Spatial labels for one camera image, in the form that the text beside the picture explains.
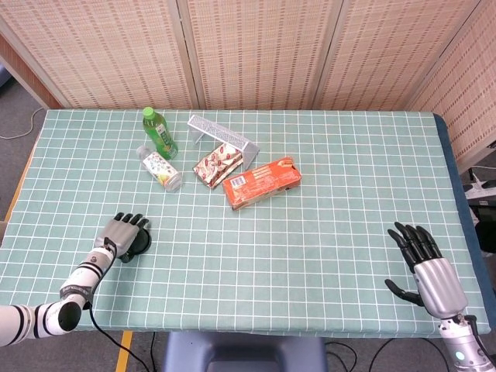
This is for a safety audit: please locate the yellow floor tape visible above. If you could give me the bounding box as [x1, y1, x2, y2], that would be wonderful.
[115, 329, 133, 372]

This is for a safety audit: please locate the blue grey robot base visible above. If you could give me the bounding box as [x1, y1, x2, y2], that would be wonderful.
[160, 331, 329, 372]

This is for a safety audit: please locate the orange cardboard box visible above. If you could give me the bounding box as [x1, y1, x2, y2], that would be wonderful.
[222, 156, 303, 212]

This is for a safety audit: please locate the green tea bottle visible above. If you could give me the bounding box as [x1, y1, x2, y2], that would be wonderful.
[142, 106, 179, 160]

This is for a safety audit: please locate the bamboo folding screen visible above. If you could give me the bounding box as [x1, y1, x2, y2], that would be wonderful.
[0, 0, 496, 174]

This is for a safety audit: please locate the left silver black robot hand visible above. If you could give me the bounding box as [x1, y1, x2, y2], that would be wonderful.
[94, 212, 150, 264]

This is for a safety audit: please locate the clear bottle with printed label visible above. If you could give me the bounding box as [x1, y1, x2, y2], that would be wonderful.
[136, 144, 184, 194]

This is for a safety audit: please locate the black round object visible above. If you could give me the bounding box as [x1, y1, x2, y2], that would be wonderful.
[122, 228, 153, 260]

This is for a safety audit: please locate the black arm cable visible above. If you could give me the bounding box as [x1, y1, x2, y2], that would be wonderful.
[87, 238, 150, 372]

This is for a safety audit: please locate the red white snack bag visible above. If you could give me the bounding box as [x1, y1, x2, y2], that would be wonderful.
[192, 142, 245, 191]

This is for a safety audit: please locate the white floor cable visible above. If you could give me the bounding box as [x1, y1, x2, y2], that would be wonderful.
[0, 106, 47, 140]

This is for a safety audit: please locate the green checked tablecloth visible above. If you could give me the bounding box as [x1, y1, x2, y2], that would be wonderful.
[0, 108, 490, 340]

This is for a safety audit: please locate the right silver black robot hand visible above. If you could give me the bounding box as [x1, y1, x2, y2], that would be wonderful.
[384, 221, 469, 319]

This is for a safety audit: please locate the black floor cable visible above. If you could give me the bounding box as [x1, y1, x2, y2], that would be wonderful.
[323, 337, 450, 372]

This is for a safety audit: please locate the silver perforated metal stand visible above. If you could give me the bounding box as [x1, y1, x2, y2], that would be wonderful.
[187, 114, 260, 171]

